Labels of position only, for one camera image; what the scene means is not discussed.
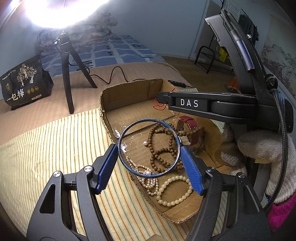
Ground dark blue bangle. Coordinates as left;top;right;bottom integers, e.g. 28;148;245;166
117;118;181;178

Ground brown wooden bead necklace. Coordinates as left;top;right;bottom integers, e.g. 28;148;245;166
146;122;205;174

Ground cream bead bracelet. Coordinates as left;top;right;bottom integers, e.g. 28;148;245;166
155;175;194;207

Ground red strap wristwatch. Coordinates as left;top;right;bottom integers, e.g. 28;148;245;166
176;115;199;146

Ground small pearl necklace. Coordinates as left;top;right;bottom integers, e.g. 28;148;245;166
124;155;160;196

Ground red string jade pendant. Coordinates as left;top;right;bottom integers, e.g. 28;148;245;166
152;97;167;111

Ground right gloved hand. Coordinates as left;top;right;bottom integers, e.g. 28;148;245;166
215;123;295;205

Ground open cardboard box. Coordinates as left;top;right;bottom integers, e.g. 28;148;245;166
100;79;230;223

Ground striped yellow cloth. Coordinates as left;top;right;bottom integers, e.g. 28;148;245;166
1;109;202;240

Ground black clothes rack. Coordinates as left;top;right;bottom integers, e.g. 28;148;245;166
194;34;234;75

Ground yellow black box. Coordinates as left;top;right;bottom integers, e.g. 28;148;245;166
219;47;230;63

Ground blue patterned quilt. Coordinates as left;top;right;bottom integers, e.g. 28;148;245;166
41;35;166;77

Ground dark hanging clothes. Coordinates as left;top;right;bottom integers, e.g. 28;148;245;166
238;15;259;46

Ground black printed shopping bag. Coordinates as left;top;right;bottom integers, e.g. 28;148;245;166
1;55;54;110

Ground black tripod stand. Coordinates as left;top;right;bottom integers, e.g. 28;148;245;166
58;33;97;114

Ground black power cable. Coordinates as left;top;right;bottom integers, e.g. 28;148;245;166
69;62;194;90

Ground white ring light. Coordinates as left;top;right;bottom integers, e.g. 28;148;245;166
23;1;108;29

